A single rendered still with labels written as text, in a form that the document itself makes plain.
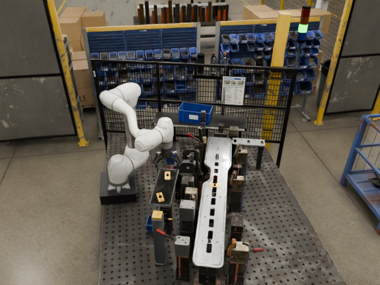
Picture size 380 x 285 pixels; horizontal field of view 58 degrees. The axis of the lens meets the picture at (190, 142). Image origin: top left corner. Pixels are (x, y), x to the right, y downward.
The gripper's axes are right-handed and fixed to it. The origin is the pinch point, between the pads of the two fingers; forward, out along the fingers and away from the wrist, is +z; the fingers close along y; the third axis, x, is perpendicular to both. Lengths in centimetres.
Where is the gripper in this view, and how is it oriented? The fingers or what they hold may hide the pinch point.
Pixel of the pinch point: (167, 169)
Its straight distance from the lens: 242.5
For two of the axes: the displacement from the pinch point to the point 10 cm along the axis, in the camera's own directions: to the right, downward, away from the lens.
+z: 0.0, 8.2, 5.7
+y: 10.0, -0.2, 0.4
